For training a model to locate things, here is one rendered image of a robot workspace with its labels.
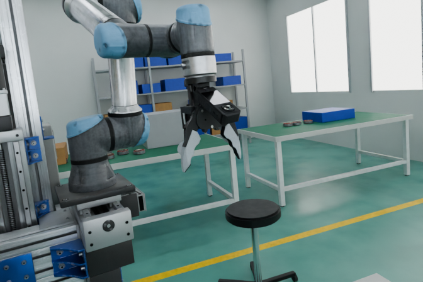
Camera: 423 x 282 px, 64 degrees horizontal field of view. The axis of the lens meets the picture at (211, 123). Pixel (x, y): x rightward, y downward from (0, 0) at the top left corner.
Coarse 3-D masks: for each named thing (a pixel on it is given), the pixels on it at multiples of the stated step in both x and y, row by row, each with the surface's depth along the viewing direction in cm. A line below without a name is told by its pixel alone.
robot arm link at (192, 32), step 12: (180, 12) 71; (192, 12) 70; (204, 12) 71; (180, 24) 71; (192, 24) 70; (204, 24) 70; (180, 36) 72; (192, 36) 70; (204, 36) 71; (180, 48) 73; (192, 48) 71; (204, 48) 71
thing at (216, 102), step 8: (208, 88) 73; (200, 96) 71; (208, 96) 70; (216, 96) 71; (224, 96) 71; (208, 104) 69; (216, 104) 68; (224, 104) 68; (232, 104) 69; (216, 112) 67; (224, 112) 66; (232, 112) 66; (224, 120) 66; (232, 120) 66
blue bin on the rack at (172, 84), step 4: (164, 80) 656; (168, 80) 658; (172, 80) 661; (176, 80) 664; (180, 80) 666; (164, 84) 659; (168, 84) 659; (172, 84) 662; (176, 84) 664; (180, 84) 667; (164, 88) 664; (168, 88) 659; (172, 88) 662; (176, 88) 665; (180, 88) 668; (184, 88) 671
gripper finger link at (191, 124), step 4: (192, 116) 72; (188, 120) 73; (192, 120) 71; (188, 124) 71; (192, 124) 72; (196, 124) 72; (184, 128) 72; (188, 128) 71; (192, 128) 72; (196, 128) 72; (184, 132) 71; (188, 132) 71; (184, 136) 71; (188, 136) 71; (184, 140) 71; (184, 144) 71
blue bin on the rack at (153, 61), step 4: (144, 60) 641; (152, 60) 645; (156, 60) 647; (160, 60) 649; (164, 60) 652; (144, 64) 647; (152, 64) 645; (156, 64) 648; (160, 64) 650; (164, 64) 653
